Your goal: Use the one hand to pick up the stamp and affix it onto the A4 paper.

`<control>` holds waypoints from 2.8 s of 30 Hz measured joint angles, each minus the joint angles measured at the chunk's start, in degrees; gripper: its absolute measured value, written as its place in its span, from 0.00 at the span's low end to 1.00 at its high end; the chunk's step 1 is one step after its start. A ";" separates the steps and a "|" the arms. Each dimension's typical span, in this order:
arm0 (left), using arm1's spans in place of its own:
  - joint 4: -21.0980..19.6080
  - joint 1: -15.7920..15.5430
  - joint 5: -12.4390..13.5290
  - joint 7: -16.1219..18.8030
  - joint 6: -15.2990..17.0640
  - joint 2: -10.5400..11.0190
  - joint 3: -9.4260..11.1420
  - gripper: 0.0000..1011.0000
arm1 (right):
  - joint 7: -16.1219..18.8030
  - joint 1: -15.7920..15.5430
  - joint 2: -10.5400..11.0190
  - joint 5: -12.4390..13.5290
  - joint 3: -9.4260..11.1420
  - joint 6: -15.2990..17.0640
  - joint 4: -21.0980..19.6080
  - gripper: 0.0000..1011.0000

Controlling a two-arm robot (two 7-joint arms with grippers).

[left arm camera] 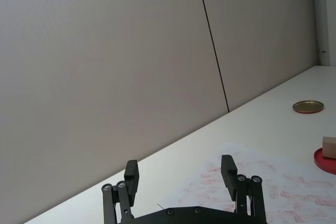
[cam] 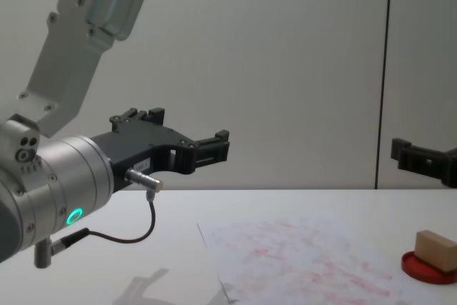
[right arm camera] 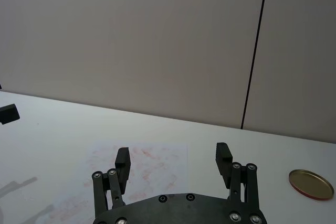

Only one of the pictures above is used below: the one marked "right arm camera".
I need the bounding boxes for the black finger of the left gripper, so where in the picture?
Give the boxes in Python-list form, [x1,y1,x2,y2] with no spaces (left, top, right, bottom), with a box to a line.
[0,104,21,126]

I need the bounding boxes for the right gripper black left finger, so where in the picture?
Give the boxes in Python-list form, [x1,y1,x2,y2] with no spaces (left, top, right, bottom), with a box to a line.
[91,147,132,220]

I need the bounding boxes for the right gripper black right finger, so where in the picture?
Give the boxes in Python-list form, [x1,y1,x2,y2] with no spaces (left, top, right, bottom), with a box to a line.
[215,142,261,209]

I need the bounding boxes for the white paper sheet, red stains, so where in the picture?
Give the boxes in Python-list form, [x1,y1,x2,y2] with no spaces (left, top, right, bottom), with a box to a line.
[48,143,190,224]

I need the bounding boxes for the round gold metal lid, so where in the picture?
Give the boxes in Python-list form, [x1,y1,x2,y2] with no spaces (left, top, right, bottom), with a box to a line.
[288,169,335,201]

